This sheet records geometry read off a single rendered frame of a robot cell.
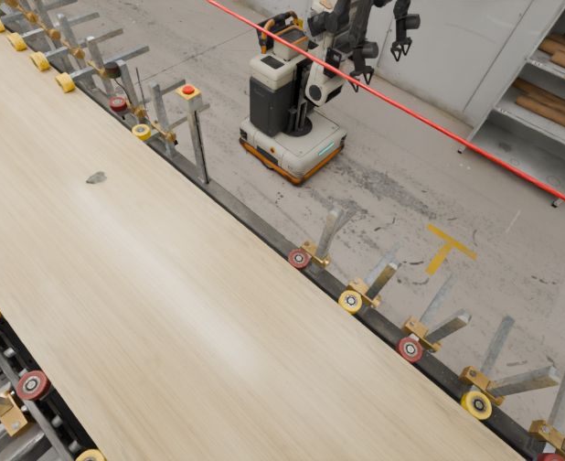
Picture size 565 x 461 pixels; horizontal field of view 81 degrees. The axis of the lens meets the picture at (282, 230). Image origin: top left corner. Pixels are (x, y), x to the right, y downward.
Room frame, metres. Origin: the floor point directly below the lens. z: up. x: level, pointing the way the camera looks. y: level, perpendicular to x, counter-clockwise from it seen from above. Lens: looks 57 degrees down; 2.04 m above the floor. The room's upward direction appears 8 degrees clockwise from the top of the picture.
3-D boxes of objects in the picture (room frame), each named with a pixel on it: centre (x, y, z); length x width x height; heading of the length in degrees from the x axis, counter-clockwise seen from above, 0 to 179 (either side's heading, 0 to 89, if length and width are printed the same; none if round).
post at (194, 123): (1.11, 0.43, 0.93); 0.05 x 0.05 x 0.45; 55
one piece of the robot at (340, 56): (1.99, -0.21, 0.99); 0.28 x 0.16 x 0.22; 144
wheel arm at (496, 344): (0.35, -0.80, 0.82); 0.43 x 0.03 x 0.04; 145
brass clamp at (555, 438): (0.12, -0.97, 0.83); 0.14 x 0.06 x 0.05; 55
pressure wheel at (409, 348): (0.33, -0.49, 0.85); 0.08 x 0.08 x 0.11
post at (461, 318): (0.40, -0.58, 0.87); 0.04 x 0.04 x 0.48; 55
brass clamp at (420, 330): (0.41, -0.56, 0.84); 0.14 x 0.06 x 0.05; 55
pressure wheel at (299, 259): (0.62, -0.08, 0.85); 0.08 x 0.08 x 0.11
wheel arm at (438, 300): (0.50, -0.60, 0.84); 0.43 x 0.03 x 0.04; 145
